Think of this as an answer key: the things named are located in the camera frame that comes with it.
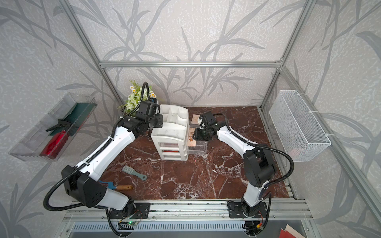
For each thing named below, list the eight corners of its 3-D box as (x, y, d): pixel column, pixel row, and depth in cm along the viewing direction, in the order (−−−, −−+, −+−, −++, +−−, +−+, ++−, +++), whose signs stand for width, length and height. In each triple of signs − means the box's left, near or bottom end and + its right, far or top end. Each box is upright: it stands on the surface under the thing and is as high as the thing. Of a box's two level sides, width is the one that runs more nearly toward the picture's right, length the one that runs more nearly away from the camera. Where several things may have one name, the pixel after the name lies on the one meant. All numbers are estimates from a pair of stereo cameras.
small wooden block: (118, 189, 83) (116, 188, 80) (119, 186, 84) (117, 185, 82) (131, 189, 83) (130, 188, 80) (132, 186, 84) (131, 185, 82)
